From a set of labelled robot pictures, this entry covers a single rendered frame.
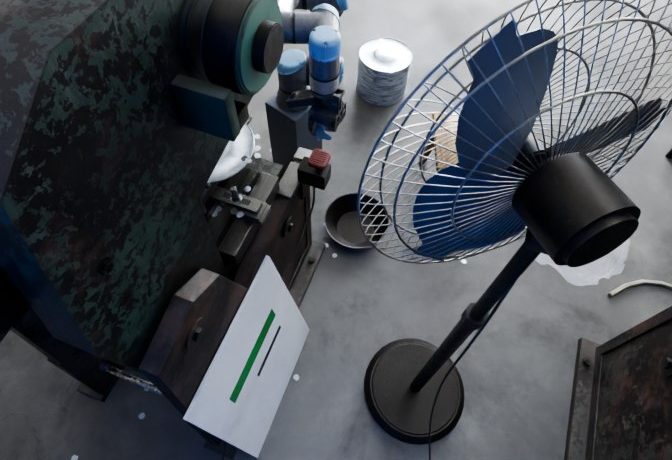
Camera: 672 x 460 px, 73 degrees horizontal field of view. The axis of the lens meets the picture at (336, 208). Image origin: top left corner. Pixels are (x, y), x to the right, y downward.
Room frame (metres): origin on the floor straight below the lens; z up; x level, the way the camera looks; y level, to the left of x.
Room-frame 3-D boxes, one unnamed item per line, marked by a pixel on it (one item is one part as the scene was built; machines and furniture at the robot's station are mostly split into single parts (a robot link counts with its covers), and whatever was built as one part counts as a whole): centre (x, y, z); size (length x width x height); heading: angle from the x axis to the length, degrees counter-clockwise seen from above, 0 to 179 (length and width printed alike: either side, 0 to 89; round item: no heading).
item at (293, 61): (1.46, 0.20, 0.62); 0.13 x 0.12 x 0.14; 93
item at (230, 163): (0.90, 0.41, 0.78); 0.29 x 0.29 x 0.01
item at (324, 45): (0.90, 0.05, 1.15); 0.09 x 0.08 x 0.11; 3
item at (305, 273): (0.56, 0.23, 0.45); 0.92 x 0.12 x 0.90; 162
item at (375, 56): (2.06, -0.23, 0.25); 0.29 x 0.29 x 0.01
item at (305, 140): (1.46, 0.21, 0.23); 0.18 x 0.18 x 0.45; 54
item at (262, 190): (0.78, 0.45, 0.68); 0.45 x 0.30 x 0.06; 72
